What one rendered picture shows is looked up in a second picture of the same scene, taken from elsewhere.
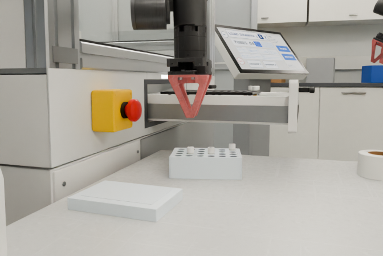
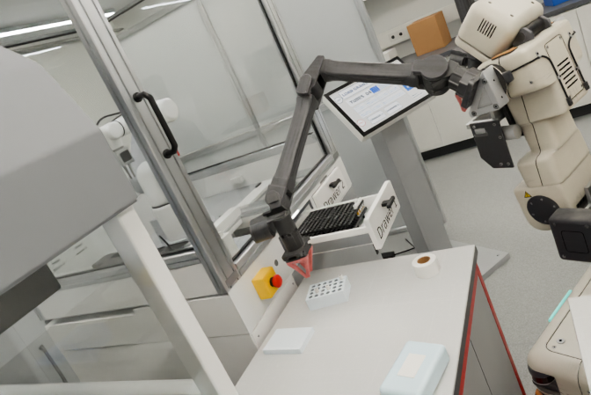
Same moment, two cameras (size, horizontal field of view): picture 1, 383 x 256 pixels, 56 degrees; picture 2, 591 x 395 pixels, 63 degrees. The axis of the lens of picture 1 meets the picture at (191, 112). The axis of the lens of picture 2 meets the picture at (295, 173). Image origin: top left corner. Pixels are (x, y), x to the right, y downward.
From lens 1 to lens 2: 95 cm
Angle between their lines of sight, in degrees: 17
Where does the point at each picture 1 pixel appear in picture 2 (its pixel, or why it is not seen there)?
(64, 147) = (251, 319)
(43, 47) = (222, 284)
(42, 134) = (238, 320)
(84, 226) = (273, 364)
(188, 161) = (316, 300)
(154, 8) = (264, 233)
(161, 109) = not seen: hidden behind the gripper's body
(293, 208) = (364, 325)
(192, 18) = (285, 230)
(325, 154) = not seen: hidden behind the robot
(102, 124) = (264, 296)
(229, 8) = (342, 32)
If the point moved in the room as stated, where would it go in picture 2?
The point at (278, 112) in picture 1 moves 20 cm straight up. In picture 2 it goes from (366, 237) to (342, 181)
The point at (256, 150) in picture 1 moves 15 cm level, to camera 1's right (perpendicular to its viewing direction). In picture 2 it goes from (411, 185) to (439, 175)
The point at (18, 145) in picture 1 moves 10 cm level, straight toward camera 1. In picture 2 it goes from (229, 326) to (236, 342)
